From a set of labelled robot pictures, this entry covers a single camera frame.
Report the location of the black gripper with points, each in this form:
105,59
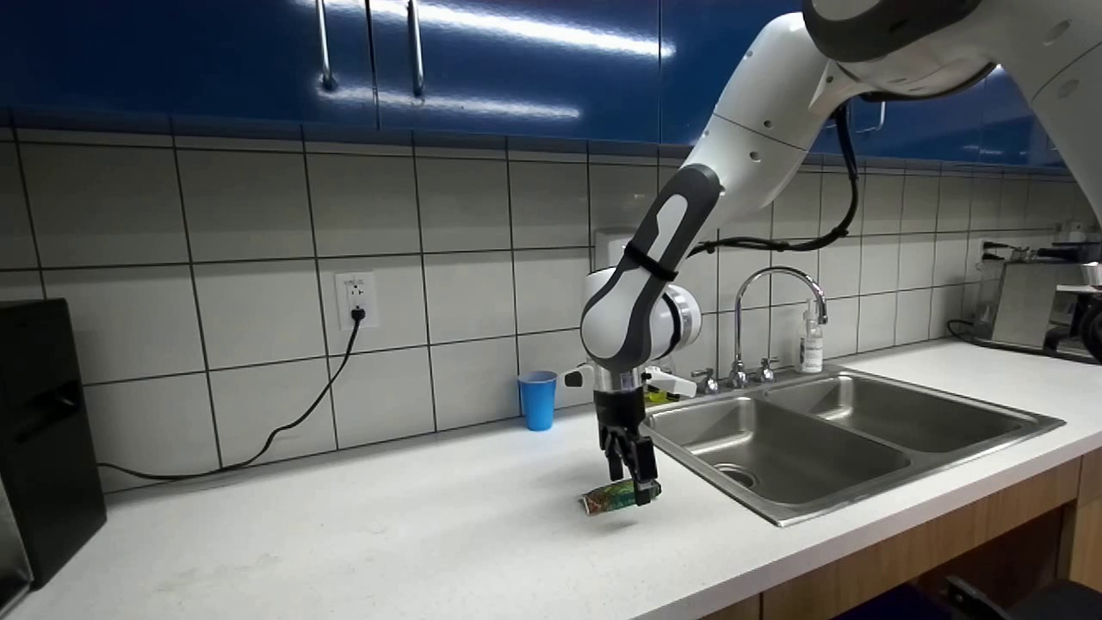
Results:
622,413

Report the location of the green candy bar wrapper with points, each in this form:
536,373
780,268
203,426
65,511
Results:
602,499

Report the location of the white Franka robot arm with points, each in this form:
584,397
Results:
757,114

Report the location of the stainless steel double sink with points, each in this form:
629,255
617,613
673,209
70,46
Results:
828,449

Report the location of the yellow dish soap bottle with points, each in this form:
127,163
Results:
657,397

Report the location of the blue plastic cup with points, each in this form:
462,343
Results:
537,402

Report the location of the chrome faucet knob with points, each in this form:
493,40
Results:
766,373
706,384

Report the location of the chrome gooseneck faucet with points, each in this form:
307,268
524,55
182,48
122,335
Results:
738,332

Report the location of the clear pump soap bottle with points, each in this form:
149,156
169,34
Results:
815,348

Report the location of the wooden base cabinet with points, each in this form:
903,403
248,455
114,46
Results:
916,536

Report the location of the blue cabinet door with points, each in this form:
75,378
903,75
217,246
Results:
516,82
711,46
950,125
174,55

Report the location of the black office chair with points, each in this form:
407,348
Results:
1034,605

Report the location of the silver countertop appliance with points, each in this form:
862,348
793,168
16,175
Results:
1028,305

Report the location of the black countertop machine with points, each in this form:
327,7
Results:
1089,322

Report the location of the black coffee maker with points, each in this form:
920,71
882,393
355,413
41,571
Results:
45,449

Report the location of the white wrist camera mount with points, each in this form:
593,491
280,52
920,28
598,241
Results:
572,378

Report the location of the white wall outlet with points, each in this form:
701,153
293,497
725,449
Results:
355,295

